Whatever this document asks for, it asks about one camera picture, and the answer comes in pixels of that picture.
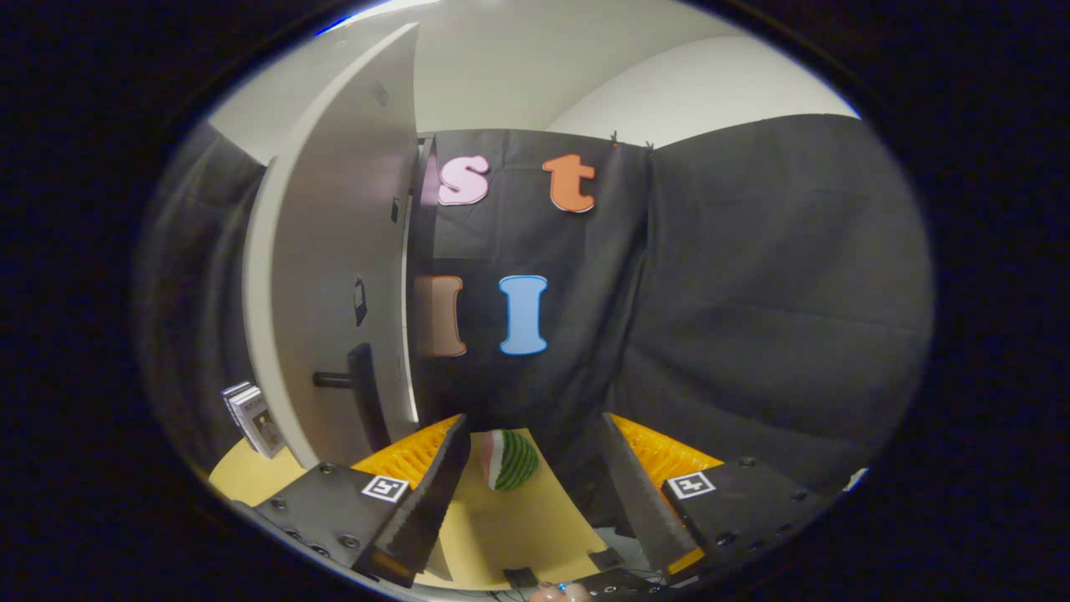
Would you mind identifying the black backdrop cloth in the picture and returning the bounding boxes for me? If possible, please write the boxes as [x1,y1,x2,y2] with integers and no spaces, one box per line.
[138,113,935,536]

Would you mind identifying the grey cover book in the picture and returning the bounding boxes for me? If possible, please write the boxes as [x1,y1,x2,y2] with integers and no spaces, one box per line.
[231,386,288,460]

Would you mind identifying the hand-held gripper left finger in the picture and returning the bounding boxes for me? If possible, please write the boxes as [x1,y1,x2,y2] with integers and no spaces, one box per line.
[232,413,473,589]

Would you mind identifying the white shoe cabinet door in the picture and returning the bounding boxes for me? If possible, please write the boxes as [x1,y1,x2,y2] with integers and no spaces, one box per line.
[242,23,422,470]

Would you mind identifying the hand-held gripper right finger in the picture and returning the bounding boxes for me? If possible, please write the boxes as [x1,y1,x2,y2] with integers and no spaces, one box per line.
[595,411,833,586]

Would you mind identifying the watermelon slice toy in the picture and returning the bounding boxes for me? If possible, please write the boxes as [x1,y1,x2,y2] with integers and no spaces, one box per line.
[478,428,542,493]

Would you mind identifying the blue cover book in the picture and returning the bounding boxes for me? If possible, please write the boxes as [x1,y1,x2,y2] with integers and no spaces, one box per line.
[221,381,253,427]

